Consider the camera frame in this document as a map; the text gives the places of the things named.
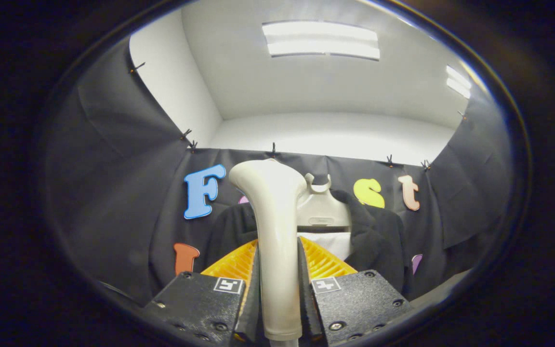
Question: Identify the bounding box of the large ceiling light panel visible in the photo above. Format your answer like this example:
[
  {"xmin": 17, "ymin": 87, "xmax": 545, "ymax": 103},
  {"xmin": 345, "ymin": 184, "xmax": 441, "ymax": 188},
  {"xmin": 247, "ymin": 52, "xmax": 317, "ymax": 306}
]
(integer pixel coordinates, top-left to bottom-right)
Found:
[{"xmin": 262, "ymin": 20, "xmax": 381, "ymax": 61}]

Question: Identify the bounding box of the black suit jacket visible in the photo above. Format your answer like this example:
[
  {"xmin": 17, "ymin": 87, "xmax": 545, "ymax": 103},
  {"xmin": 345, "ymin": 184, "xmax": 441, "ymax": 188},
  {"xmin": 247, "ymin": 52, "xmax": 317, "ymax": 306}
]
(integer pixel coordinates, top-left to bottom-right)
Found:
[{"xmin": 203, "ymin": 189, "xmax": 408, "ymax": 294}]

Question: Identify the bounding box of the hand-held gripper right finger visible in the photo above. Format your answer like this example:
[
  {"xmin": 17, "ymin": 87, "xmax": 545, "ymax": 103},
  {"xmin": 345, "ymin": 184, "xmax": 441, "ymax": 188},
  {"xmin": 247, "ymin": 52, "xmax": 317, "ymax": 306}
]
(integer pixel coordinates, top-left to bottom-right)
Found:
[{"xmin": 298, "ymin": 236, "xmax": 415, "ymax": 347}]

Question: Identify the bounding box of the white shirt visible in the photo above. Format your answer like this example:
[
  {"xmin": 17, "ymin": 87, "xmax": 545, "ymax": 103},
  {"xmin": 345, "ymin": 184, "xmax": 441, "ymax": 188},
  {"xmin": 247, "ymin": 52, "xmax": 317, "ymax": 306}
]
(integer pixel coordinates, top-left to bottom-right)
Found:
[{"xmin": 299, "ymin": 232, "xmax": 353, "ymax": 261}]

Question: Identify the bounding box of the white garment hanger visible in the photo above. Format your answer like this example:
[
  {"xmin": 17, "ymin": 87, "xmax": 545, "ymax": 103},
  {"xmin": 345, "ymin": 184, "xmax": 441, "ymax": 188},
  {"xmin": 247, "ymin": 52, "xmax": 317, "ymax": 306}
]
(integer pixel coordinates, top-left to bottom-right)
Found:
[{"xmin": 297, "ymin": 173, "xmax": 353, "ymax": 233}]

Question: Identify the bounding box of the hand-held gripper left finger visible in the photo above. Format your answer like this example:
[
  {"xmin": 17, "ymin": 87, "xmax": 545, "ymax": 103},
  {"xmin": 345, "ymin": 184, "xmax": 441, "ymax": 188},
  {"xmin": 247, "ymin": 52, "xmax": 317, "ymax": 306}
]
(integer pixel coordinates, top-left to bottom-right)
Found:
[{"xmin": 143, "ymin": 240, "xmax": 260, "ymax": 347}]

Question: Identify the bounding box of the grey cabinet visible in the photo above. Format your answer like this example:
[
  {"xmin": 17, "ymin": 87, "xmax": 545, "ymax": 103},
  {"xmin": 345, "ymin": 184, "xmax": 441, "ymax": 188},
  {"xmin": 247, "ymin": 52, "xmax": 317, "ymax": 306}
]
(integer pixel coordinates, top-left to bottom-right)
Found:
[{"xmin": 405, "ymin": 269, "xmax": 473, "ymax": 309}]

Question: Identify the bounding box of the white garment steamer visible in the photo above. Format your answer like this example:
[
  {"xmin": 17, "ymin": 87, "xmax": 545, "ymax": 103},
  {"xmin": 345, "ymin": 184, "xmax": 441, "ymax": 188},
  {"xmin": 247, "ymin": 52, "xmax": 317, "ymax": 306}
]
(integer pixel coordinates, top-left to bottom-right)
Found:
[{"xmin": 228, "ymin": 159, "xmax": 308, "ymax": 347}]

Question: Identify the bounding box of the black backdrop cloth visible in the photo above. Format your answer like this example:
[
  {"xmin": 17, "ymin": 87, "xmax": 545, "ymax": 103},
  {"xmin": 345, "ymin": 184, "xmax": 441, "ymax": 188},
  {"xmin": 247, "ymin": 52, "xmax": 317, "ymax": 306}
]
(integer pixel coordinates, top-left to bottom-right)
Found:
[{"xmin": 44, "ymin": 36, "xmax": 514, "ymax": 309}]

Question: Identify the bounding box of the small ceiling light panel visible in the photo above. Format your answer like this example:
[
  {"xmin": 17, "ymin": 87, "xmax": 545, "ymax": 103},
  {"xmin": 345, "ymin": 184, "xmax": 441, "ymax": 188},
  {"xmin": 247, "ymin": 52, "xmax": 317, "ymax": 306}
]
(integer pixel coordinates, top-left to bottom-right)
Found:
[{"xmin": 446, "ymin": 65, "xmax": 472, "ymax": 99}]

